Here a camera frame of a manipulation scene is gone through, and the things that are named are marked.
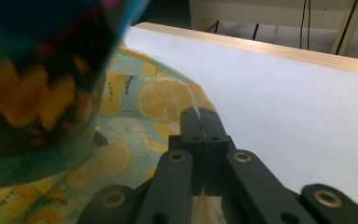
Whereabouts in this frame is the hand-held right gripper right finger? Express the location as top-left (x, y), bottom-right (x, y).
top-left (199, 106), bottom-right (238, 198)

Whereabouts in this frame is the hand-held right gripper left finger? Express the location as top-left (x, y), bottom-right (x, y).
top-left (168, 106), bottom-right (206, 198)

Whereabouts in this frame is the lemon print cloth bag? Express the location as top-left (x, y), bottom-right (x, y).
top-left (0, 0), bottom-right (219, 224)

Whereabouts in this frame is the white table mat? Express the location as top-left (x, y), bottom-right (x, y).
top-left (122, 26), bottom-right (358, 218)

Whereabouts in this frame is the wooden table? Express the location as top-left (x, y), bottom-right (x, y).
top-left (134, 21), bottom-right (358, 77)

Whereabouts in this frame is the black curtain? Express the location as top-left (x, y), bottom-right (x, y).
top-left (130, 0), bottom-right (193, 31)

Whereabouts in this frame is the black wall cable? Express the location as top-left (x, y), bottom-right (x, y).
top-left (298, 0), bottom-right (312, 50)

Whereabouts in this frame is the beige wall post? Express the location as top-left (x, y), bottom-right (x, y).
top-left (330, 0), bottom-right (358, 56)

